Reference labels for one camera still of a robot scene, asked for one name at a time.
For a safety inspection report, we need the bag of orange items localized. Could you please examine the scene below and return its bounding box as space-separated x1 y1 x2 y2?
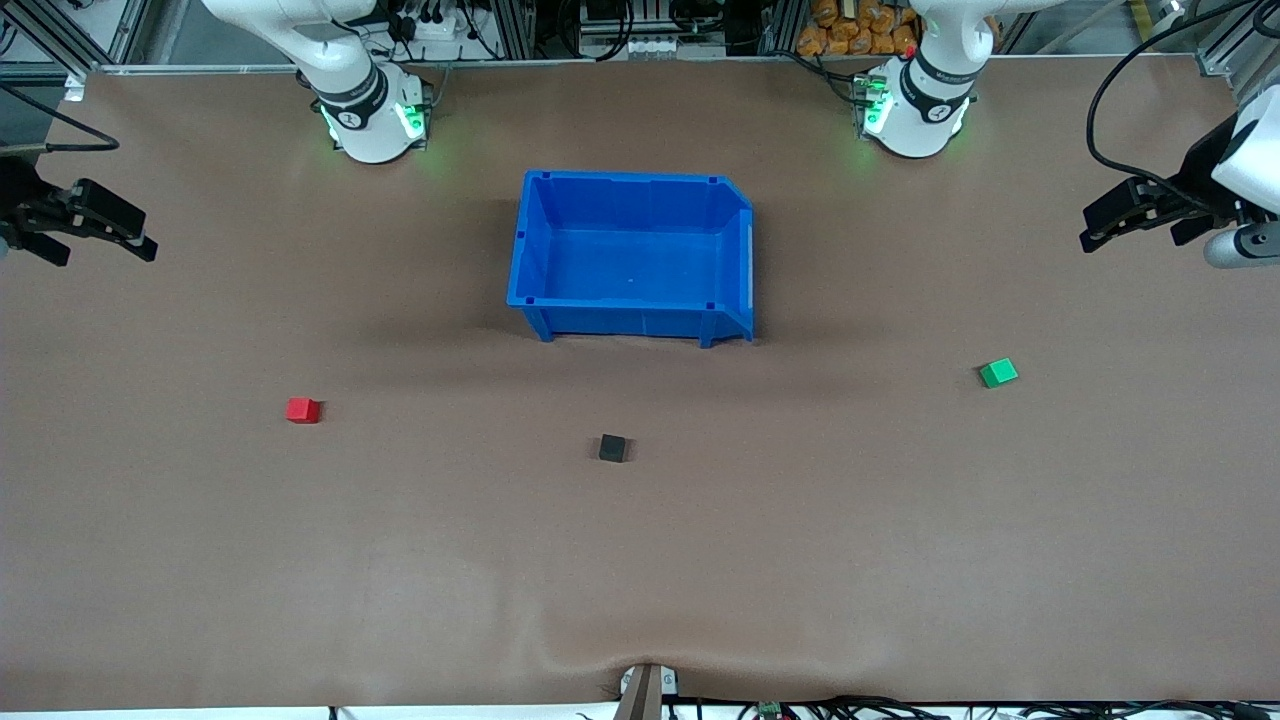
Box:
797 0 919 58

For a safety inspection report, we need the white power strip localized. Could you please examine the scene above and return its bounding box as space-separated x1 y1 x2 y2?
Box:
395 5 471 41

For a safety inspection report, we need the white terminal block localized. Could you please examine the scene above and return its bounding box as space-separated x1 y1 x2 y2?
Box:
622 35 729 58

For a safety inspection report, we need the blue plastic storage bin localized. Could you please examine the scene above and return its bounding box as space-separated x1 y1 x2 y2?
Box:
505 168 756 349

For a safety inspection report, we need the brown table cover mat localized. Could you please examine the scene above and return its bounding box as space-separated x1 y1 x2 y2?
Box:
0 55 1280 713

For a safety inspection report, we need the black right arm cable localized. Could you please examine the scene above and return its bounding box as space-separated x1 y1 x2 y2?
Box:
0 85 121 156

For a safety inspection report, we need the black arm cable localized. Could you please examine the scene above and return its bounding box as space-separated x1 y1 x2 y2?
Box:
0 85 121 156
1088 0 1280 196

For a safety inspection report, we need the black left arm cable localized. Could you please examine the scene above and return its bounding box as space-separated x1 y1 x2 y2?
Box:
1088 0 1280 196

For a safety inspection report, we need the aluminium frame strut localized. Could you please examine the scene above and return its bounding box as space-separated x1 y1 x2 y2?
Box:
0 0 151 76
1195 0 1280 111

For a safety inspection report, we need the aluminium frame post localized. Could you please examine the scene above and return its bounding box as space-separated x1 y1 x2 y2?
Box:
760 0 801 56
485 0 541 61

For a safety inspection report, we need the black cable bundle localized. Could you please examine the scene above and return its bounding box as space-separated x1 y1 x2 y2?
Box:
690 695 1280 720

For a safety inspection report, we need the camera mount post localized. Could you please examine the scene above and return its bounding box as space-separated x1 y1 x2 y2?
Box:
618 662 681 720

